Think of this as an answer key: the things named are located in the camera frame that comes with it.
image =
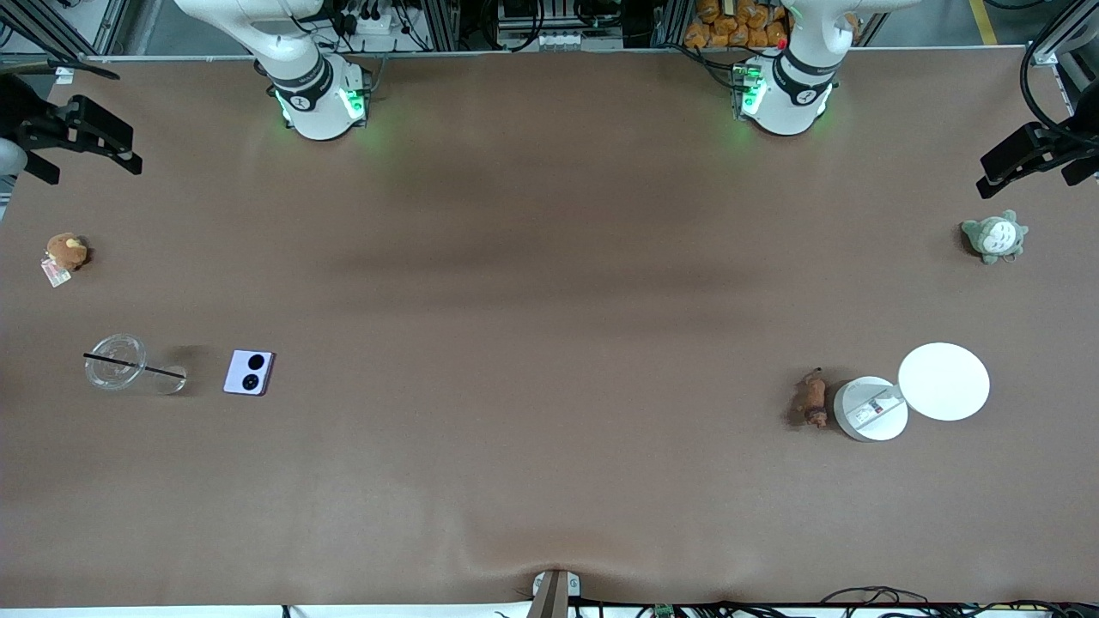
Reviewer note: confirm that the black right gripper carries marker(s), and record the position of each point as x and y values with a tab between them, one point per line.
19	114

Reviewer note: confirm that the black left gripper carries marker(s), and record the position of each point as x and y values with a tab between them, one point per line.
1067	140

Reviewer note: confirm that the lilac flip phone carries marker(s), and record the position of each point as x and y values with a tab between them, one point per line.
249	372

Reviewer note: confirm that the brown lion statue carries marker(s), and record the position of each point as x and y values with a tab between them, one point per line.
811	396

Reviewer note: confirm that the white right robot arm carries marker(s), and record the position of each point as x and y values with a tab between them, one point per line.
313	103

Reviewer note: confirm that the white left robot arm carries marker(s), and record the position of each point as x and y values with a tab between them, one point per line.
786	94

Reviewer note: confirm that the grey white plush creature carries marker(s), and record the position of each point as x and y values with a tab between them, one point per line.
996	239

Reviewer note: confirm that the brown plush toy with tag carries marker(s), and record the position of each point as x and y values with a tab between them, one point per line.
65	251

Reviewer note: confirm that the clear plastic cup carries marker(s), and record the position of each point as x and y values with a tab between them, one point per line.
116	362

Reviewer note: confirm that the black drinking straw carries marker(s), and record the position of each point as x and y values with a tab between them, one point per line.
129	365

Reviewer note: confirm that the white round flat disc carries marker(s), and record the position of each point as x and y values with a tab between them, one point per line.
944	382

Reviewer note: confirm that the white round labelled container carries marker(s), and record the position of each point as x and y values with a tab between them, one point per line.
869	410

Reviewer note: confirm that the white power strip with plugs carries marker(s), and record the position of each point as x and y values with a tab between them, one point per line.
382	23

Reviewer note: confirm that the orange stuffed toys pile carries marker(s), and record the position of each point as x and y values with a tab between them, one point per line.
730	30

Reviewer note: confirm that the white multi-socket strip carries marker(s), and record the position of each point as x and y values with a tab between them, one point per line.
562	39

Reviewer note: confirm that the aluminium frame profile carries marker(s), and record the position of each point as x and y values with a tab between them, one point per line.
1060	34
39	30

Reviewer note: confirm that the metal table edge bracket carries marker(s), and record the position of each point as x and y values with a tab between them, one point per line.
554	596

